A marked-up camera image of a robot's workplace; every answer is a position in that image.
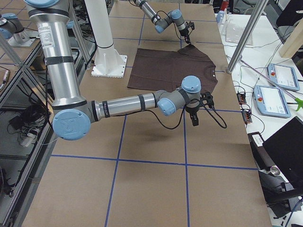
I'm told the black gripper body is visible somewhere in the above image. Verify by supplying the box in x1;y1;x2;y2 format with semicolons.
178;21;195;37
185;92;213;116

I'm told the dark brown t-shirt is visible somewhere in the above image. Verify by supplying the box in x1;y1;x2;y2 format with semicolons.
127;44;218;93

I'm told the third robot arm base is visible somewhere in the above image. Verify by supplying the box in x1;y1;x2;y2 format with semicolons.
0;13;39;47

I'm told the clear plastic bag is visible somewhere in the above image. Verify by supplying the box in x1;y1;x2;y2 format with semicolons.
225;23;245;44

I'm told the orange black power strip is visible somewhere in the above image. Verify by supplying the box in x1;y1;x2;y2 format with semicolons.
236;92;252;125

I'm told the near blue teach pendant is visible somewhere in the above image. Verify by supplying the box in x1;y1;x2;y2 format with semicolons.
253;85;291;118

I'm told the blue teach pendant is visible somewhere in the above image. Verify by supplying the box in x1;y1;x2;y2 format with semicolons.
267;63;300;91
253;85;291;118

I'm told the far blue teach pendant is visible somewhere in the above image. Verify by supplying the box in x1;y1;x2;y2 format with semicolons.
267;63;300;91

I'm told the reacher grabber stick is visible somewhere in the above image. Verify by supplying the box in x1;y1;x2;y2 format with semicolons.
240;59;303;108

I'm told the wooden beam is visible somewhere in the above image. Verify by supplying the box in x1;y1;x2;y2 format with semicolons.
279;19;303;58

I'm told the black box with steel cup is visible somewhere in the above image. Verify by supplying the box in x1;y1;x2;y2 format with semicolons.
248;132;303;218

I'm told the aluminium frame post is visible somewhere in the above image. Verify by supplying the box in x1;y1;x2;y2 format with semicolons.
227;0;268;74

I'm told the white camera mast pedestal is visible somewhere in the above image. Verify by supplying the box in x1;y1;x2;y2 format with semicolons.
85;0;127;78

